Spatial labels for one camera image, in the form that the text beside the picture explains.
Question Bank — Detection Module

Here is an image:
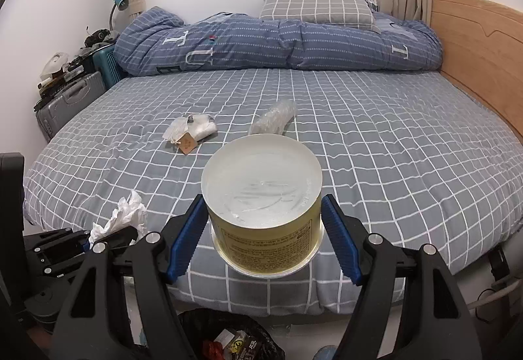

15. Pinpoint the grey checked pillow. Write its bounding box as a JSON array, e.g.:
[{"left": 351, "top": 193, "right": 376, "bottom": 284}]
[{"left": 260, "top": 0, "right": 376, "bottom": 34}]

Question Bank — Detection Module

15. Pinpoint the red plastic bag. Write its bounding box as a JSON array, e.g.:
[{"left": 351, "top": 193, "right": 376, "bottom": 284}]
[{"left": 203, "top": 339, "right": 225, "bottom": 360}]

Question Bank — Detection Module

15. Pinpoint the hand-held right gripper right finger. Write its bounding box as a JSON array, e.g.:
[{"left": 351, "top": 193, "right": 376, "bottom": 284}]
[{"left": 321, "top": 193, "right": 481, "bottom": 360}]

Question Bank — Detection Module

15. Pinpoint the clear packet with white cloth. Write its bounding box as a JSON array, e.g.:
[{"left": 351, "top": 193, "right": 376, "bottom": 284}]
[{"left": 163, "top": 113, "right": 217, "bottom": 142}]

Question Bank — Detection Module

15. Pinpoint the black printed wrapper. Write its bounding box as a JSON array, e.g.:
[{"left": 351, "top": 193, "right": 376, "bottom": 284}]
[{"left": 241, "top": 337, "right": 264, "bottom": 360}]

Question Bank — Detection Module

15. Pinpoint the yellow can with white lid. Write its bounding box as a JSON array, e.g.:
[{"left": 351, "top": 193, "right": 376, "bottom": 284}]
[{"left": 201, "top": 133, "right": 323, "bottom": 278}]

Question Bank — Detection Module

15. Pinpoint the black trash bag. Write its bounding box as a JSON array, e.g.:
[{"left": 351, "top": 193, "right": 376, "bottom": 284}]
[{"left": 177, "top": 308, "right": 287, "bottom": 360}]

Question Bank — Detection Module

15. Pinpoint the wooden headboard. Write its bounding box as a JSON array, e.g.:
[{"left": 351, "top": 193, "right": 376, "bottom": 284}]
[{"left": 429, "top": 0, "right": 523, "bottom": 140}]

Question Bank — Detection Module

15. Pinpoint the brown paper tag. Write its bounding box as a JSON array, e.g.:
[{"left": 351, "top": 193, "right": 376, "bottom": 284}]
[{"left": 178, "top": 132, "right": 198, "bottom": 154}]

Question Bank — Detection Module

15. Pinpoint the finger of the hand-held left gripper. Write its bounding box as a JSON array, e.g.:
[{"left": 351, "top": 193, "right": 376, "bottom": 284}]
[{"left": 104, "top": 226, "right": 139, "bottom": 253}]

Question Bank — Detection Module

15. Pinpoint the white tissue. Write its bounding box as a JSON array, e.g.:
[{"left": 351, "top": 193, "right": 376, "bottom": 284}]
[{"left": 89, "top": 190, "right": 148, "bottom": 246}]

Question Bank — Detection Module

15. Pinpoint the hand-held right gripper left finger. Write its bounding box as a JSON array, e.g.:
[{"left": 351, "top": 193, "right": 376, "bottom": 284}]
[{"left": 53, "top": 193, "right": 209, "bottom": 360}]

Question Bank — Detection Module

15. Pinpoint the yellow and white wrapper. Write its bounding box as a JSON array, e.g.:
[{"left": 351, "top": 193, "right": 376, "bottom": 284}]
[{"left": 216, "top": 329, "right": 246, "bottom": 353}]

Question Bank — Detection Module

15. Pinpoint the grey suitcase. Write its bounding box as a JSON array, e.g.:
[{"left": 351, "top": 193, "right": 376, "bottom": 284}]
[{"left": 35, "top": 71, "right": 108, "bottom": 142}]

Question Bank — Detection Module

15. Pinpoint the dark cloth bundle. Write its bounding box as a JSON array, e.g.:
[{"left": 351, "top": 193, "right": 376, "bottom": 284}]
[{"left": 84, "top": 29, "right": 119, "bottom": 49}]

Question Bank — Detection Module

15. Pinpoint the teal desk lamp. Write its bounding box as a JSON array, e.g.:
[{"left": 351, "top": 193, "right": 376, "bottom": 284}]
[{"left": 108, "top": 0, "right": 130, "bottom": 34}]

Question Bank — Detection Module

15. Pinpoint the bed with grey checked sheet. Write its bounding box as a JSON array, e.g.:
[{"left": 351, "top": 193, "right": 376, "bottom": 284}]
[{"left": 22, "top": 68, "right": 523, "bottom": 317}]

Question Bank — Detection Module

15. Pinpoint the teal suitcase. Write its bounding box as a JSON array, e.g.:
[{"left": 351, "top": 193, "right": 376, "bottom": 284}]
[{"left": 93, "top": 43, "right": 125, "bottom": 90}]

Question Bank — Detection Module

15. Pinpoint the blue striped duvet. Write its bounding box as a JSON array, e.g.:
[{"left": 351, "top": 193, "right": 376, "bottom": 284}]
[{"left": 113, "top": 6, "right": 445, "bottom": 77}]

